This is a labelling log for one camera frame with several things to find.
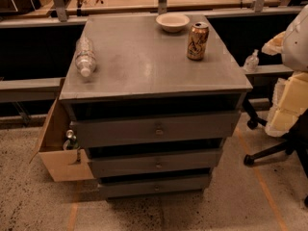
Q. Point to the can inside cardboard box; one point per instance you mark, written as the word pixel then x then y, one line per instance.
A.
pixel 71 141

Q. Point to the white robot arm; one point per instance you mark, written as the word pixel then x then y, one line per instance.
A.
pixel 295 43

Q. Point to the grey drawer cabinet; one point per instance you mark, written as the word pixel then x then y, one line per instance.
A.
pixel 150 119

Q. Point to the cardboard box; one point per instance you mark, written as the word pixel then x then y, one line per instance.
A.
pixel 62 164

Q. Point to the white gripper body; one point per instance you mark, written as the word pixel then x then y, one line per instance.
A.
pixel 296 47

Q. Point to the white ceramic bowl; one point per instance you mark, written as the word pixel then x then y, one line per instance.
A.
pixel 172 22

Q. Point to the hand sanitizer pump bottle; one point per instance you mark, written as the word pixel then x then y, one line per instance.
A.
pixel 251 62

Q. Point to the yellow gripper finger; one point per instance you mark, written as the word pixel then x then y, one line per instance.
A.
pixel 274 45

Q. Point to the orange soda can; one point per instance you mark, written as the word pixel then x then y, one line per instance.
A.
pixel 198 36

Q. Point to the clear plastic water bottle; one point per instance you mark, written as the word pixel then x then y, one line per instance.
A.
pixel 84 57

